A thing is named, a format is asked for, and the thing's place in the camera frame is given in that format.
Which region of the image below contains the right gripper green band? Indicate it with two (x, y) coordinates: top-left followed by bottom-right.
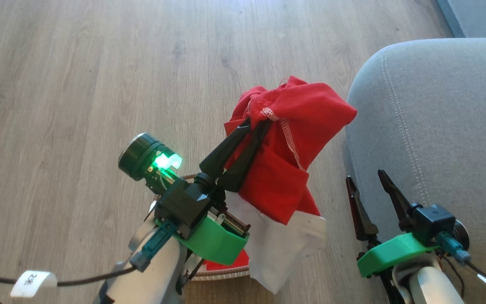
(346, 170), (470, 278)

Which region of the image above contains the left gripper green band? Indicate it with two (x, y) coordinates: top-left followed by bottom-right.
(119, 119), (272, 266)

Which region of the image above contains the red and white garment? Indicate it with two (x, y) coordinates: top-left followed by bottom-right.
(224, 76), (357, 295)
(204, 250), (248, 271)

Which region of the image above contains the grey sofa seat cushion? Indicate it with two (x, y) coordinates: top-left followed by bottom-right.
(343, 37), (486, 304)

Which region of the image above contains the white laundry basket brown rim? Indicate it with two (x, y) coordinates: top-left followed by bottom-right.
(152, 172), (252, 281)

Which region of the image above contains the black right cable teal connector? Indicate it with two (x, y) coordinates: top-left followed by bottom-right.
(435, 232), (486, 292)

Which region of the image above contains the black cable teal connector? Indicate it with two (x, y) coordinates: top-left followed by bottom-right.
(0, 220), (178, 304)
(435, 232), (486, 292)

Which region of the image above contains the thin black right gripper cable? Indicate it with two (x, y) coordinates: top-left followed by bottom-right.
(440, 253), (466, 298)

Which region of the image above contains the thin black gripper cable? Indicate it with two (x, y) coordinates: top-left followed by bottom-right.
(440, 253), (466, 298)
(178, 253), (205, 293)

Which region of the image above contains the thin black left gripper cable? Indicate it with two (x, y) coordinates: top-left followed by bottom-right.
(178, 253), (205, 293)

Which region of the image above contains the black left cable teal connector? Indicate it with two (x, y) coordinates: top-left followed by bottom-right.
(0, 220), (178, 304)

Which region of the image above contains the white left cable label tag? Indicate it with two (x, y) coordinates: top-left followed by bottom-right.
(10, 270), (58, 298)

